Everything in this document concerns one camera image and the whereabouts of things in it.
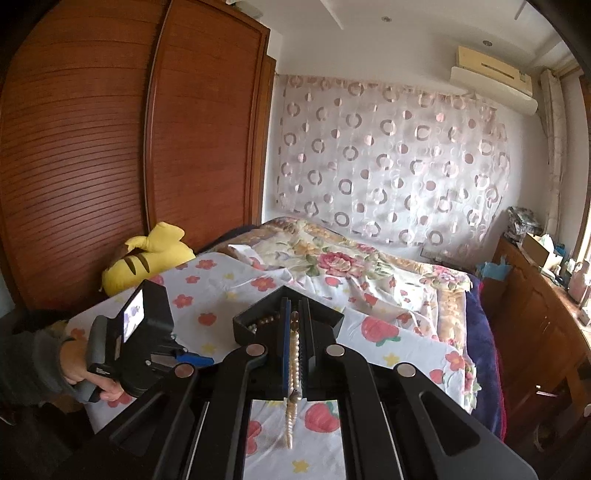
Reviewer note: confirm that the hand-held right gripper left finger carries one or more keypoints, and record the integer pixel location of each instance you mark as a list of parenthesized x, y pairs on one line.
[(258, 369)]

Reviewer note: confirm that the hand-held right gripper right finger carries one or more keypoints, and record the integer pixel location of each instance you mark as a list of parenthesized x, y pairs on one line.
[(332, 369)]

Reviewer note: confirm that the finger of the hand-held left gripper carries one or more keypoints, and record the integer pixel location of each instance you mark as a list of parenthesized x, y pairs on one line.
[(198, 359)]

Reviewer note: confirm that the black square box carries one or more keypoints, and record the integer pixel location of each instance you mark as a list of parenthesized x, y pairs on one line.
[(323, 318)]

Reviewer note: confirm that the person's left forearm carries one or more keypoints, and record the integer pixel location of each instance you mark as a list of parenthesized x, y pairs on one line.
[(32, 364)]

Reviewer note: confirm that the person's left hand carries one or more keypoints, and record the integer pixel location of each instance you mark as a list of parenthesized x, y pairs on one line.
[(76, 364)]

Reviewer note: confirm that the yellow plush toy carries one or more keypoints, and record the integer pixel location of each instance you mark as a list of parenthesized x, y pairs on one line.
[(138, 263)]

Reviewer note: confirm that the strawberry print bed sheet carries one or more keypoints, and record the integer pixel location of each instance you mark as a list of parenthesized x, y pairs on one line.
[(207, 295)]

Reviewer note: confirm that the floral quilt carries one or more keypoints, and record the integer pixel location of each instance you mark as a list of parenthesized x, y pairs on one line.
[(332, 263)]

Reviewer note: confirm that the dark blue blanket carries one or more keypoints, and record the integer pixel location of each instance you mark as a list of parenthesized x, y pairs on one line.
[(487, 350)]

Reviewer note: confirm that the brown wooden wardrobe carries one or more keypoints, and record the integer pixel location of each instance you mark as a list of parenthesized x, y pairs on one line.
[(115, 161)]

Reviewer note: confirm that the brown wooden cabinet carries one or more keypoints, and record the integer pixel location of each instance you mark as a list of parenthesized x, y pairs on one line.
[(540, 332)]

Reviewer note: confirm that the cardboard tissue box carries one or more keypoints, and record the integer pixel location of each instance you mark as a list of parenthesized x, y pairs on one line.
[(538, 254)]

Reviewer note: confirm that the patterned bag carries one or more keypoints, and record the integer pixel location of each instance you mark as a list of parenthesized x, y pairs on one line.
[(524, 224)]

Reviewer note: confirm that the circle pattern window curtain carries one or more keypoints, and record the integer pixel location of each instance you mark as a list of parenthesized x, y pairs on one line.
[(554, 152)]

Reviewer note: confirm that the beige air conditioner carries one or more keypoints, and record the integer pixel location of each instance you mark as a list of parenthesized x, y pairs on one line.
[(494, 81)]

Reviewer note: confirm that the circle pattern wall curtain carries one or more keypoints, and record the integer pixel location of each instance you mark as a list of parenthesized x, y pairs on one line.
[(392, 161)]

